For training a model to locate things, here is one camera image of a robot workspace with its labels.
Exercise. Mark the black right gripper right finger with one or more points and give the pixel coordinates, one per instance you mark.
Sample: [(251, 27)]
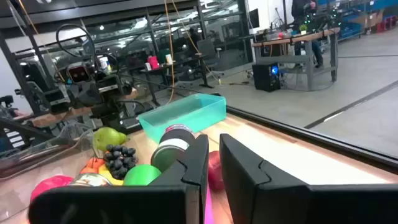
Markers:
[(280, 202)]

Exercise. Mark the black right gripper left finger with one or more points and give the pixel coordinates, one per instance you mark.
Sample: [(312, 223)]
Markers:
[(124, 205)]

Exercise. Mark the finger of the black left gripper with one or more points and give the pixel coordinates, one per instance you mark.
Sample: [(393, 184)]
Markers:
[(101, 117), (115, 118)]

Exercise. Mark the green squeeze bottle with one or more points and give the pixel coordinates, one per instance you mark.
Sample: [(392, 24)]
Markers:
[(141, 175)]

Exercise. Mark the small dark red apple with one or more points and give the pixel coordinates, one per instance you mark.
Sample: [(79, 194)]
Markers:
[(215, 171)]

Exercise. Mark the green pear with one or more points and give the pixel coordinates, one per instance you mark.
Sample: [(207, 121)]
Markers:
[(107, 138)]

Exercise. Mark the yellow banana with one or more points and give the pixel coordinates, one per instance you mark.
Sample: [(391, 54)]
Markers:
[(107, 175)]

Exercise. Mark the dark grape bunch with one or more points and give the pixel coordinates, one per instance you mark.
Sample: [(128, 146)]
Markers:
[(119, 160)]

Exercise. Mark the white label tin can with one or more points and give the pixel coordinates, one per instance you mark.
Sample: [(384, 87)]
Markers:
[(90, 180)]

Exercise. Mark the small orange tangerine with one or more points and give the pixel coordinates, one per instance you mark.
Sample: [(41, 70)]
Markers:
[(87, 170), (94, 162)]

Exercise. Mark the green label tin can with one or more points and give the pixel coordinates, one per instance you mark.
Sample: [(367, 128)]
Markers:
[(169, 152)]

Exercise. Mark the red label tin can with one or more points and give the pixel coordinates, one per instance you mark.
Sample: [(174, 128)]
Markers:
[(179, 127)]

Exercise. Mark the large clear plastic bin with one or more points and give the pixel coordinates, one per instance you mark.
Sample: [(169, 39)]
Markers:
[(43, 149)]

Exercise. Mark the red container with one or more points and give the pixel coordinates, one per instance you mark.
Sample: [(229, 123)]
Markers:
[(153, 62)]

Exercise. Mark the teal plastic bin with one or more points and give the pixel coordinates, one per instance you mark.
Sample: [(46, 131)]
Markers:
[(186, 115)]

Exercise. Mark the large red apple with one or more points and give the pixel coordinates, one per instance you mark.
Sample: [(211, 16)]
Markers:
[(49, 185)]

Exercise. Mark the dark office desk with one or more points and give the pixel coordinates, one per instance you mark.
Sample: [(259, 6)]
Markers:
[(174, 67)]

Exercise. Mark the white cup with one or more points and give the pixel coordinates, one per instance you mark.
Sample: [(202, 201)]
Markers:
[(168, 59)]

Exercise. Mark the grey office chair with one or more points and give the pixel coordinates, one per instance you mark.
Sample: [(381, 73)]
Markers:
[(206, 51)]

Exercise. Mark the black computer tower blue light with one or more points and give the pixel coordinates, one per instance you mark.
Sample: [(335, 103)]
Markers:
[(265, 77)]

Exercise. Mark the wooden top workbench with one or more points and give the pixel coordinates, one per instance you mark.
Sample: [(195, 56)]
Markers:
[(308, 37)]

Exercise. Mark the blue storage crates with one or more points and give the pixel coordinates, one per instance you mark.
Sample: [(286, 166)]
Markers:
[(349, 30)]

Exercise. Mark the person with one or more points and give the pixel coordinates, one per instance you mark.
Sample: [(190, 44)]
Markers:
[(303, 9)]

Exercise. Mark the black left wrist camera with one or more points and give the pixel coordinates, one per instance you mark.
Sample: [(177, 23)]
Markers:
[(78, 73)]

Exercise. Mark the black aluminium rig frame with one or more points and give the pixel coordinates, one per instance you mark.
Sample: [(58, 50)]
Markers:
[(311, 133)]

